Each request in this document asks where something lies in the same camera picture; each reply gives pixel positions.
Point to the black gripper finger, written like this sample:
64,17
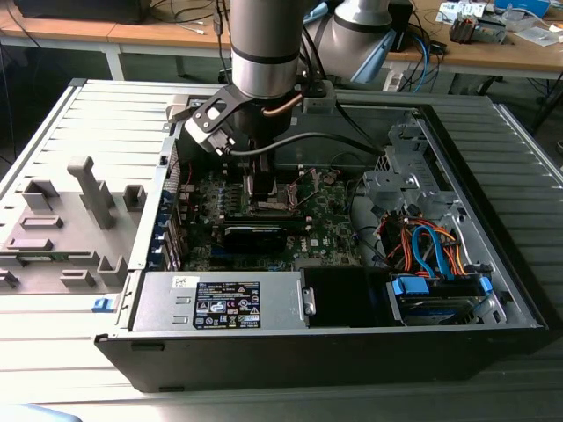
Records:
254,158
268,173

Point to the CPU with silver top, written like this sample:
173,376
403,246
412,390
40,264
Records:
272,204

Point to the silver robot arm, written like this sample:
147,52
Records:
264,44

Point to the CPU socket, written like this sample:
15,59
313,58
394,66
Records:
283,194

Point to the Nvidia graphics card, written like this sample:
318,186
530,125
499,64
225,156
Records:
253,239

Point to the green motherboard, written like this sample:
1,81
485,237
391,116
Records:
327,220

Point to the metal drive cage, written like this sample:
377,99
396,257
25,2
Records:
396,184

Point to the wooden desk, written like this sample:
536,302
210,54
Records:
154,35

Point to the black plastic shroud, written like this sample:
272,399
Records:
338,299

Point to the black stand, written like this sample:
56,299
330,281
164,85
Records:
402,26

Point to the silver power supply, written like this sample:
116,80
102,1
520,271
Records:
154,303

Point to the hard disk in blue carrier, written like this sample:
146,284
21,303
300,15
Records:
409,290

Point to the black PC case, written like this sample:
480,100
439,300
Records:
264,360

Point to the grey parts rack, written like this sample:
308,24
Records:
75,220

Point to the blue table clip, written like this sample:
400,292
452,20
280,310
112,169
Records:
102,305

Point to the black box on desk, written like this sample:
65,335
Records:
79,11

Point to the metal heat sink device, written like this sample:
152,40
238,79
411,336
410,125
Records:
462,28

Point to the green RAM stick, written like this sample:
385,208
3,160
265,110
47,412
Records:
37,257

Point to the blue cardboard box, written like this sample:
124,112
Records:
523,5

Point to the pale blue rounded object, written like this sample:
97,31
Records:
31,415

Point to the silver camera on black bracket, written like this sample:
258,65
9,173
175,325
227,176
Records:
206,136

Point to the pale grey wrist camera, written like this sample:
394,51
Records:
320,99

